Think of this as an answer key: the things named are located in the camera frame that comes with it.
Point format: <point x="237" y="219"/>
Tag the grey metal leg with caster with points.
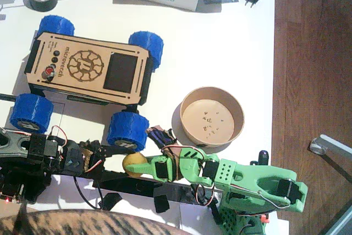
<point x="335" y="145"/>

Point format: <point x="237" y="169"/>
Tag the brown striped fur blanket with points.
<point x="82" y="222"/>

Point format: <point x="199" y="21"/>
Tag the grey metal bar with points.
<point x="341" y="221"/>

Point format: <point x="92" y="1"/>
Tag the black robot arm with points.
<point x="16" y="147"/>

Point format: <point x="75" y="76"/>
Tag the black table clamp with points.
<point x="215" y="214"/>

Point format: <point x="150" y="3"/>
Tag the wooden rover with blue wheels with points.
<point x="121" y="72"/>

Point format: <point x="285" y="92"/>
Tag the flat black tape piece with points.
<point x="110" y="201"/>

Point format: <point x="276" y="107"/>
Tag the thin black rod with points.
<point x="8" y="97"/>

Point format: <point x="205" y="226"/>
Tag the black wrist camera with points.
<point x="162" y="137"/>

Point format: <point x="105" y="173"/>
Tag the long black bar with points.
<point x="143" y="188"/>

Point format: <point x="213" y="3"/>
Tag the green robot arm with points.
<point x="247" y="174"/>

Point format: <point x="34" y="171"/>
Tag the round brown cardboard bowl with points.
<point x="209" y="108"/>

